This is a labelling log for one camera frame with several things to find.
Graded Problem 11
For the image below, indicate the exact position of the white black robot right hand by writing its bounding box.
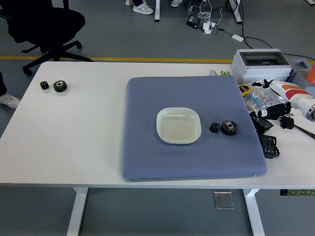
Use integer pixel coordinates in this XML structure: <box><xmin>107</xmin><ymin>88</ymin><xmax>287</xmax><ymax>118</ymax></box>
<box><xmin>250</xmin><ymin>79</ymin><xmax>315</xmax><ymax>120</ymax></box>

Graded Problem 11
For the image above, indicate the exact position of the large black gear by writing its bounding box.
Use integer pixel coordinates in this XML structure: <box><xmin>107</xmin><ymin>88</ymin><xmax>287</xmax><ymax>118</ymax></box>
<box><xmin>220</xmin><ymin>119</ymin><xmax>239</xmax><ymax>136</ymax></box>
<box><xmin>53</xmin><ymin>80</ymin><xmax>68</xmax><ymax>93</ymax></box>

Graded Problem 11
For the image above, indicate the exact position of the white square dish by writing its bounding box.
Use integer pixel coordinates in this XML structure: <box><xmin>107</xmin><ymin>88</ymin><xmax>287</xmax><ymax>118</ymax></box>
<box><xmin>156</xmin><ymin>107</ymin><xmax>202</xmax><ymax>145</ymax></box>

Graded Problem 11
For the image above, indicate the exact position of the grey block with recess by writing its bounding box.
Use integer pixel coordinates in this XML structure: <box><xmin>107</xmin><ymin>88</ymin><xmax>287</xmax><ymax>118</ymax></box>
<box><xmin>286</xmin><ymin>58</ymin><xmax>315</xmax><ymax>95</ymax></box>

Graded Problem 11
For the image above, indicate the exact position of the black plug adapter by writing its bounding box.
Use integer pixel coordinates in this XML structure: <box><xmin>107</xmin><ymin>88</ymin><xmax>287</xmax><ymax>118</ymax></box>
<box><xmin>280</xmin><ymin>116</ymin><xmax>295</xmax><ymax>130</ymax></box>

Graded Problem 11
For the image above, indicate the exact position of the clear bag of resistors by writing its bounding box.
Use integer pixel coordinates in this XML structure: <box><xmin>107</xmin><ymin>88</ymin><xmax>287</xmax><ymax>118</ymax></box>
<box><xmin>243</xmin><ymin>88</ymin><xmax>288</xmax><ymax>113</ymax></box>

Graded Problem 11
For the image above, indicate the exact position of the black digital meter module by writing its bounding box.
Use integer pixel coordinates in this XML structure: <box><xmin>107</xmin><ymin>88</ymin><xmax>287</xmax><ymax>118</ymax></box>
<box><xmin>250</xmin><ymin>114</ymin><xmax>274</xmax><ymax>135</ymax></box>
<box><xmin>259</xmin><ymin>134</ymin><xmax>281</xmax><ymax>159</ymax></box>

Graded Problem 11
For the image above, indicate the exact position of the yellow tape measure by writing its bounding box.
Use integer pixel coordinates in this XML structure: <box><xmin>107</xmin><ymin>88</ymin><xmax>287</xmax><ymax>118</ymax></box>
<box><xmin>238</xmin><ymin>83</ymin><xmax>254</xmax><ymax>97</ymax></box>

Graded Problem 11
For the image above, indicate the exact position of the green terminal strip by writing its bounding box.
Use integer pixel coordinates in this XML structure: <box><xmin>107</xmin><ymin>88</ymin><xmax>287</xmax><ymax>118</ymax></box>
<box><xmin>280</xmin><ymin>189</ymin><xmax>315</xmax><ymax>197</ymax></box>

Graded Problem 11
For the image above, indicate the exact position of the white background desk leg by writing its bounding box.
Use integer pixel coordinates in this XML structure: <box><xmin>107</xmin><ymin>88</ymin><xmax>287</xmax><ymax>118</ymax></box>
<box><xmin>228</xmin><ymin>0</ymin><xmax>243</xmax><ymax>24</ymax></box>
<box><xmin>154</xmin><ymin>0</ymin><xmax>161</xmax><ymax>22</ymax></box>

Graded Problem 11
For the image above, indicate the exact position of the white power adapter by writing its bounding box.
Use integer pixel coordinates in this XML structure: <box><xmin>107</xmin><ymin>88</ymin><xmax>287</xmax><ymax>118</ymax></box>
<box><xmin>202</xmin><ymin>21</ymin><xmax>217</xmax><ymax>35</ymax></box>

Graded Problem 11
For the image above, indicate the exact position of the blue-grey quilted mat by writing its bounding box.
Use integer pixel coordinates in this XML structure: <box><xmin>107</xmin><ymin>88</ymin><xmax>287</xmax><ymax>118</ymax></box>
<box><xmin>122</xmin><ymin>76</ymin><xmax>268</xmax><ymax>182</ymax></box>

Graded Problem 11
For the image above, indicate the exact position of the black device on floor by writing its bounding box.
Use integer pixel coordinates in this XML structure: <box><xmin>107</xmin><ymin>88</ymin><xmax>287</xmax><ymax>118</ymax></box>
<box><xmin>186</xmin><ymin>14</ymin><xmax>201</xmax><ymax>29</ymax></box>

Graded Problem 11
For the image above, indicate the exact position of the white table leg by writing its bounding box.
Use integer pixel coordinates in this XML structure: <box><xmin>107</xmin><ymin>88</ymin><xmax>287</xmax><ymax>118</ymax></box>
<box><xmin>66</xmin><ymin>187</ymin><xmax>89</xmax><ymax>236</ymax></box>
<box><xmin>242</xmin><ymin>188</ymin><xmax>266</xmax><ymax>236</ymax></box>

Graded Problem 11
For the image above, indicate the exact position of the metal floor plate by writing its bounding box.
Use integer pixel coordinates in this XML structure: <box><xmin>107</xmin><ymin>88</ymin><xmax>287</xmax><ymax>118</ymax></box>
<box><xmin>213</xmin><ymin>191</ymin><xmax>235</xmax><ymax>210</ymax></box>

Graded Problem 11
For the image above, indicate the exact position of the black office chair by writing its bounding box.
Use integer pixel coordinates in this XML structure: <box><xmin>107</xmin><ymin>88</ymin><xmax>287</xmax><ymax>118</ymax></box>
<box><xmin>0</xmin><ymin>0</ymin><xmax>95</xmax><ymax>76</ymax></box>

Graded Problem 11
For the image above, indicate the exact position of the grey electrical enclosure box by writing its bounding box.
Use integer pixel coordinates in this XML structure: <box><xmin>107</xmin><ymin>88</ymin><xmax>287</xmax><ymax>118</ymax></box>
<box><xmin>231</xmin><ymin>48</ymin><xmax>293</xmax><ymax>83</ymax></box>

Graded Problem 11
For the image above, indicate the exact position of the black floor cable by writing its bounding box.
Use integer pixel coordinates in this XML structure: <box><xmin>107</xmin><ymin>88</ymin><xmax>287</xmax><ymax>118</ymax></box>
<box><xmin>240</xmin><ymin>14</ymin><xmax>274</xmax><ymax>49</ymax></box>

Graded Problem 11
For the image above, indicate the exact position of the white cable bundle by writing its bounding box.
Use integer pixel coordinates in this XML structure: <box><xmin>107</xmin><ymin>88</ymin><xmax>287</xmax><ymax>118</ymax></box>
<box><xmin>196</xmin><ymin>0</ymin><xmax>223</xmax><ymax>25</ymax></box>

